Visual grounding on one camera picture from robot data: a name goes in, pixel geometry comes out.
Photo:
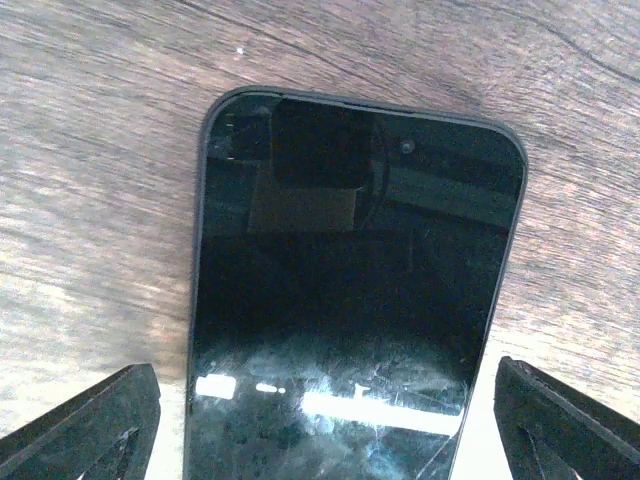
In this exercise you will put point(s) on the black phone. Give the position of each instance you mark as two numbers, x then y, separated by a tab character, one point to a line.
348	256

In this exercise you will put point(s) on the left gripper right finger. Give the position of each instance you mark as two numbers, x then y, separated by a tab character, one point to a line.
550	430

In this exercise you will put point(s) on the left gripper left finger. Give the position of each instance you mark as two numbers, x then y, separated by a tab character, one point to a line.
105	432

